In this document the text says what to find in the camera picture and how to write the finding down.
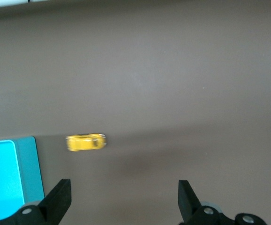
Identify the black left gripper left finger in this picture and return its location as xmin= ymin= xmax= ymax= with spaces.
xmin=0 ymin=179 xmax=72 ymax=225

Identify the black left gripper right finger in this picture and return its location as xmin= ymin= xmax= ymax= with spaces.
xmin=178 ymin=180 xmax=271 ymax=225

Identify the yellow toy beetle car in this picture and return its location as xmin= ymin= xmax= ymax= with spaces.
xmin=66 ymin=133 xmax=107 ymax=152

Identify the teal storage box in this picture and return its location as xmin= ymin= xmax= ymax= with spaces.
xmin=0 ymin=136 xmax=45 ymax=215

